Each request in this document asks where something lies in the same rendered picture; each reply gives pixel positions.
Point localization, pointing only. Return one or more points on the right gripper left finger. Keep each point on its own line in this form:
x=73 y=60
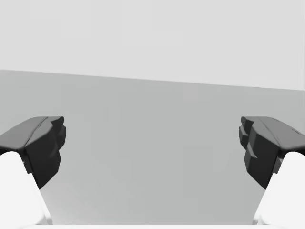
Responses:
x=35 y=152

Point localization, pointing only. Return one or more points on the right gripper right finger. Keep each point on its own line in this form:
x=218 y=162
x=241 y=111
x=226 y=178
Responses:
x=264 y=152

